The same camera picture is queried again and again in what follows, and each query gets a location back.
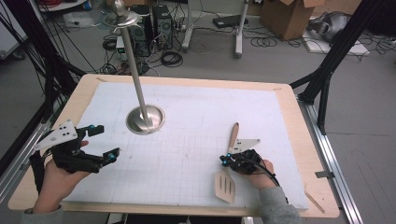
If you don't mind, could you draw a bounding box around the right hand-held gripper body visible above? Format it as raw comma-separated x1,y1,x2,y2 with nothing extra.
227,138,265,175

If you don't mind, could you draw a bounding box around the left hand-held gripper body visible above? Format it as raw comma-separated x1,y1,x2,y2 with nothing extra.
34,120,106,175

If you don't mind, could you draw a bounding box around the beige slotted spatula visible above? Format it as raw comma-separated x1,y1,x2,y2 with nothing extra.
214,121,241,204

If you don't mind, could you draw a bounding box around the steel utensil stand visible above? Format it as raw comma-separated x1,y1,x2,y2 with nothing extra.
103,0,166,135

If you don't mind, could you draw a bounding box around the person's right hand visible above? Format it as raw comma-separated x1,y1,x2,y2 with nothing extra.
246,159,276,190

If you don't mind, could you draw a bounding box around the person's left hand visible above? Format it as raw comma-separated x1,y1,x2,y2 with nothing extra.
32,140,92,214

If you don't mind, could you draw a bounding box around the white grid mat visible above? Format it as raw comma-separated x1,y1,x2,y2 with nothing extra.
60,81,310,210

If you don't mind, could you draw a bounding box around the thin wooden stick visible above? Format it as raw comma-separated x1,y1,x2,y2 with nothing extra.
304,190,327,215

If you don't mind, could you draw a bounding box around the white power supply box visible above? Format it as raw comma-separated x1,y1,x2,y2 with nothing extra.
115,35,127,61

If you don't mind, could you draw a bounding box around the black computer tower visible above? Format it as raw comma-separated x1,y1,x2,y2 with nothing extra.
129,4,154,58
152,4,174,50

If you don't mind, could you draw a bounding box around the clear plastic bag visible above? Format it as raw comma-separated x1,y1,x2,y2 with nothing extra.
64,11,95,29

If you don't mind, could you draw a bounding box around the white stand leg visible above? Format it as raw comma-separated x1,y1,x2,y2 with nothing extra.
234,0,250,59
181,0,196,53

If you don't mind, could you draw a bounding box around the round white table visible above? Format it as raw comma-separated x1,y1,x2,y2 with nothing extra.
36,0,91,13

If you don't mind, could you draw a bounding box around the white cabinet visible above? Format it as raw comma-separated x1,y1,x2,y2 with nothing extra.
0,0,29,60

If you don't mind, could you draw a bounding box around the flat black device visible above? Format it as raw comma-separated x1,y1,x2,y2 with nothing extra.
212,14,249,30

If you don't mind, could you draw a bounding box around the white flat board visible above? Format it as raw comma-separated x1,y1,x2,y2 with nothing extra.
303,37,372,57

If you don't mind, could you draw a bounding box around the brown cardboard box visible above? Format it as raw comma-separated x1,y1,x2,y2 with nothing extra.
260,0,326,41

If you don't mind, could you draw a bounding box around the grey bag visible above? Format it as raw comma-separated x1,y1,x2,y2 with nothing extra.
307,11,352,43

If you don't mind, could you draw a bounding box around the right hand-held gripper black cable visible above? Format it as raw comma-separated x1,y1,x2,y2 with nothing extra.
248,158,290,203

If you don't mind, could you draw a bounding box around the aluminium rail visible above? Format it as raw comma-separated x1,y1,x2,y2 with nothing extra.
0,119,53,204
298,98,364,224

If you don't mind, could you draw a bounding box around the black metal frame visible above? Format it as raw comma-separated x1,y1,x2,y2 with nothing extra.
0,0,87,175
289,0,387,136

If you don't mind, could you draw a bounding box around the small metal bracket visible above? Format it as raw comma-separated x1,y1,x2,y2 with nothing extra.
315,170,336,180

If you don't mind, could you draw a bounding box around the coiled black cable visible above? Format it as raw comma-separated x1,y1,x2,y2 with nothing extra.
160,50,184,68

